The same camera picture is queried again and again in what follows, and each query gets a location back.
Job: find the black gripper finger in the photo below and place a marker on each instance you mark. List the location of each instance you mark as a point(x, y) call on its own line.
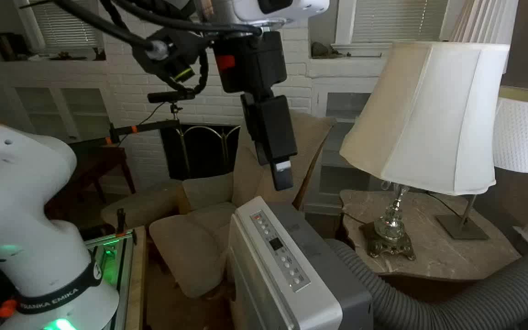
point(281, 175)

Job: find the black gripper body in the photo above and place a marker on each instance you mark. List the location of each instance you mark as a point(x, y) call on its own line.
point(253, 65)

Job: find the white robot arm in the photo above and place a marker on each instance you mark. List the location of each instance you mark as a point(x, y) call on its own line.
point(57, 283)

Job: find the black fireplace screen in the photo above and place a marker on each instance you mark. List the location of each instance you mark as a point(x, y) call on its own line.
point(200, 151)

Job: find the white portable air conditioner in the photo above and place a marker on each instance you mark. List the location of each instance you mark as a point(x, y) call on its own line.
point(286, 277)

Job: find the beige armchair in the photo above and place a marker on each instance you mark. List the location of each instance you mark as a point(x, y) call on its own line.
point(189, 219)

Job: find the round marble side table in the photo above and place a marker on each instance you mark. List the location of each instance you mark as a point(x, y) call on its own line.
point(437, 255)

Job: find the cream shade crystal table lamp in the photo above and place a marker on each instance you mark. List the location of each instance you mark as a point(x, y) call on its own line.
point(429, 120)

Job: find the white shade metal lamp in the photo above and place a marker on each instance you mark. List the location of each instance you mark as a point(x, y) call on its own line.
point(521, 140)

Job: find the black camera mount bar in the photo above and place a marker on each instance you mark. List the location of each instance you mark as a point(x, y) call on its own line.
point(118, 134)

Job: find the green lit robot base rail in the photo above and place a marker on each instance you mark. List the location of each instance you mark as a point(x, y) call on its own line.
point(123, 263)

